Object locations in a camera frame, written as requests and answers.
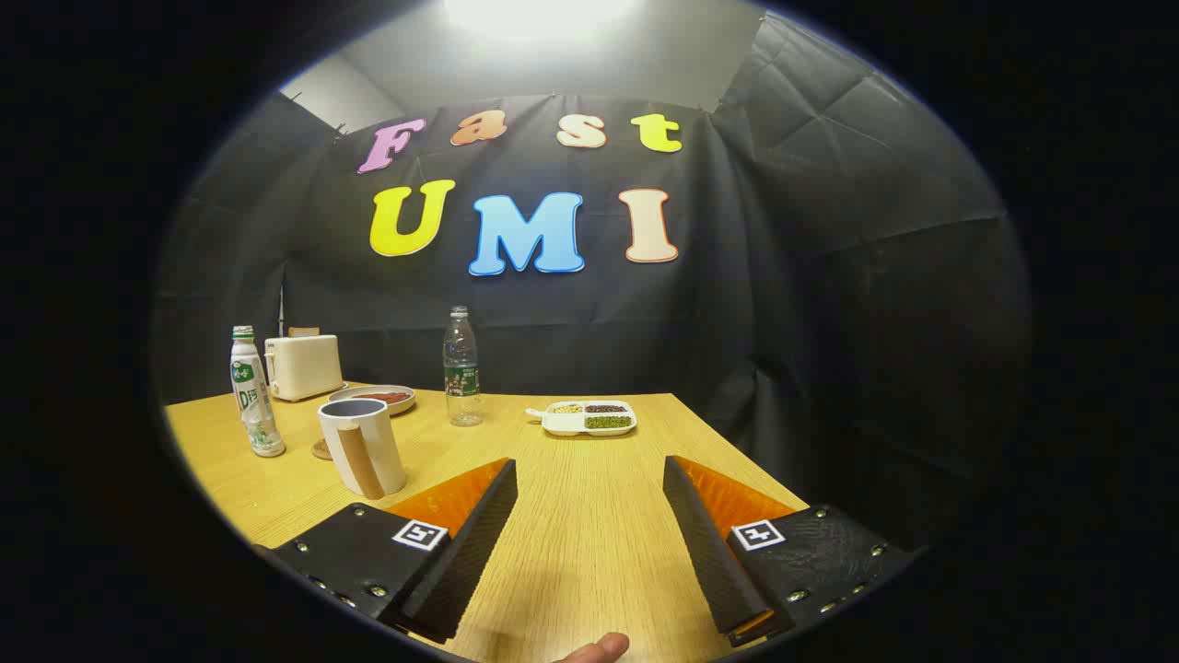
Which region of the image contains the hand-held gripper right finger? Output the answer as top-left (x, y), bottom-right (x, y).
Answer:
top-left (662, 455), bottom-right (922, 648)

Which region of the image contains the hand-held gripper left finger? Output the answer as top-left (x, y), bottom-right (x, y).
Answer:
top-left (253, 458), bottom-right (519, 646)

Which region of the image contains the white cup with wooden handle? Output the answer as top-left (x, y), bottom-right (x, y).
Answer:
top-left (318, 397), bottom-right (407, 501)

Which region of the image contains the white juice bottle green label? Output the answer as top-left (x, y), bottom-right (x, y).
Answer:
top-left (229, 325), bottom-right (286, 459)

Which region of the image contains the clear plastic water bottle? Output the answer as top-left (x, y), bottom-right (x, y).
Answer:
top-left (443, 306), bottom-right (484, 427)

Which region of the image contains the wooden table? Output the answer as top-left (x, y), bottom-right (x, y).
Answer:
top-left (164, 385), bottom-right (811, 663)

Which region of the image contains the white divided tray with beans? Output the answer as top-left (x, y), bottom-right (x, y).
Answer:
top-left (525, 400), bottom-right (638, 437)

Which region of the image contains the round ceramic plate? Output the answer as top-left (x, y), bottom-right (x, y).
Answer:
top-left (328, 384), bottom-right (416, 416)

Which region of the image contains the white toaster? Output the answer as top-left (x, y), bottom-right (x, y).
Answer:
top-left (264, 333), bottom-right (348, 402)

